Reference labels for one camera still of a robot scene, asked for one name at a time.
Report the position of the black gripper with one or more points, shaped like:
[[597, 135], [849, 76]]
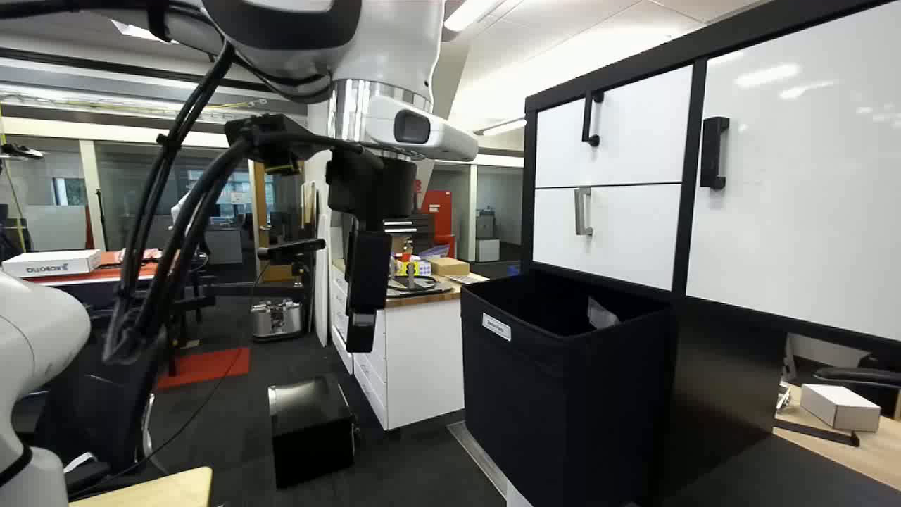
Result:
[[366, 185]]

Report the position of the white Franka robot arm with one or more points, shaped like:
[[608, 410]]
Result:
[[395, 45]]

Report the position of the black fabric basket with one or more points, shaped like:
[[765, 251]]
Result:
[[563, 403]]

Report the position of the brown cardboard box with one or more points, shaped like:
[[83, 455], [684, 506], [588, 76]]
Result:
[[452, 266]]

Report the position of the red cabinet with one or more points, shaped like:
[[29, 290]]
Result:
[[439, 220]]

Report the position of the white drawer cabinet wood top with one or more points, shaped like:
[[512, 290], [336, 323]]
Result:
[[418, 361]]

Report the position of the silver metal pot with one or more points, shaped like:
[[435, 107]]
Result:
[[277, 320]]

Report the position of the black box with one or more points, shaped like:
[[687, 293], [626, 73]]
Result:
[[311, 438]]

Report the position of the red floor mat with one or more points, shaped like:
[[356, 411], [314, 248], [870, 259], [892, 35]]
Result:
[[204, 368]]

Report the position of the long ceiling light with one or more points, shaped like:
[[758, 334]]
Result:
[[467, 13]]

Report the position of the orange top table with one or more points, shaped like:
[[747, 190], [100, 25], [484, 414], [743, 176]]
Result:
[[88, 275]]

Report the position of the black office chair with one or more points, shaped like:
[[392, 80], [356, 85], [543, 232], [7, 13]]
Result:
[[93, 403]]

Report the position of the light wooden table corner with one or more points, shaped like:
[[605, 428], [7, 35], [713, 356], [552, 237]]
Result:
[[149, 490]]

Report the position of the flat white box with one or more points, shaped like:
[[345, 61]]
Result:
[[52, 263]]

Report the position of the large white cabinet door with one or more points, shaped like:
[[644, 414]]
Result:
[[806, 186]]

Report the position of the small white cardboard box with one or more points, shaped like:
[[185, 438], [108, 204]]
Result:
[[837, 406]]

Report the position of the black flat device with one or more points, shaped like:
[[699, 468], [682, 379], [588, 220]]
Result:
[[858, 376]]

